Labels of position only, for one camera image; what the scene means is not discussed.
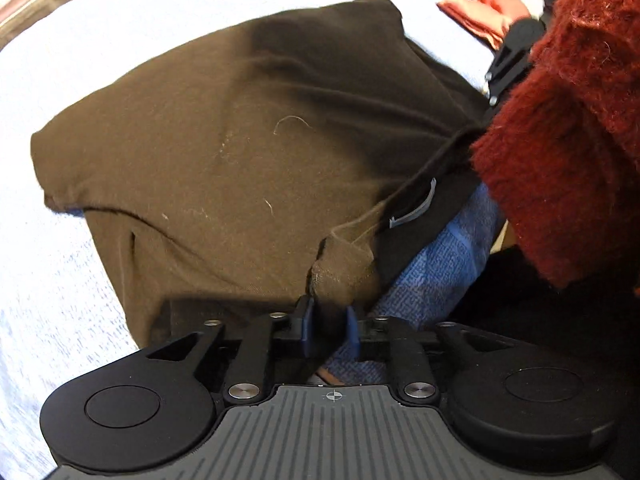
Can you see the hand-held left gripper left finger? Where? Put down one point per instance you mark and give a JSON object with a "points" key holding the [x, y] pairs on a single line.
{"points": [[307, 327]]}

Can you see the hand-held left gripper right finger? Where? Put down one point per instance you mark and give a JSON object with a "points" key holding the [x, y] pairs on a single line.
{"points": [[352, 332]]}

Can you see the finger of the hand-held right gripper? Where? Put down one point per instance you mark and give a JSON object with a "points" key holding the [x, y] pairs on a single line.
{"points": [[502, 77]]}

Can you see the brown long-sleeved shirt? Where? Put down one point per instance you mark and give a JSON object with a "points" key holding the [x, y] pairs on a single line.
{"points": [[225, 160]]}

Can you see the person's right forearm red sleeve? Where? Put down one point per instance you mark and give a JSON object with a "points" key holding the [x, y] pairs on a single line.
{"points": [[565, 135]]}

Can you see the orange red cloth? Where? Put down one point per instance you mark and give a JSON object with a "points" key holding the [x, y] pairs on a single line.
{"points": [[480, 17]]}

